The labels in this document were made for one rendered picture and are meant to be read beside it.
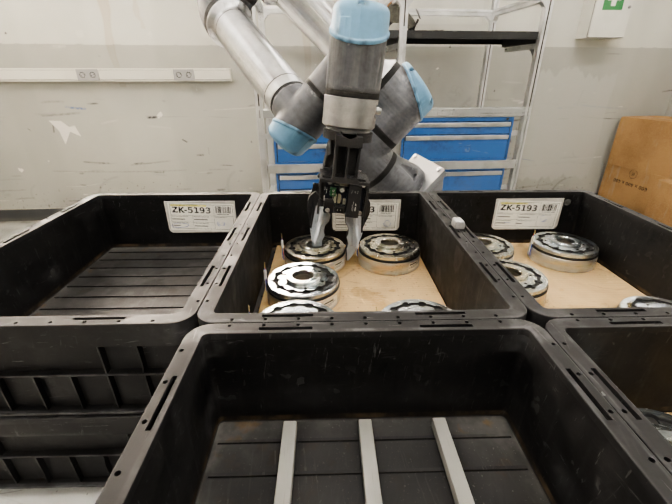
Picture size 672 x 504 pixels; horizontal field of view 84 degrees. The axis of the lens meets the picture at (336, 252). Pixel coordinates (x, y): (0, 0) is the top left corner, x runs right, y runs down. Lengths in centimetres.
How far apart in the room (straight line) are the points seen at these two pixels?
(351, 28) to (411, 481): 48
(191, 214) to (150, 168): 282
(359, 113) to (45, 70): 328
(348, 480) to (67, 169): 363
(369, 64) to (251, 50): 30
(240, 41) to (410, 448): 70
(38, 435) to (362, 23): 57
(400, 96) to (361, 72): 36
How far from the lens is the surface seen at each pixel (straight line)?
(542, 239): 75
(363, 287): 57
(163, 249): 77
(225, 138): 334
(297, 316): 34
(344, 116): 53
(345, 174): 53
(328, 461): 36
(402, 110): 88
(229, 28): 84
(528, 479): 39
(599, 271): 75
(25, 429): 51
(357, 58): 53
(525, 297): 40
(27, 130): 388
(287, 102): 66
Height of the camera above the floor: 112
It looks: 25 degrees down
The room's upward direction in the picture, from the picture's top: straight up
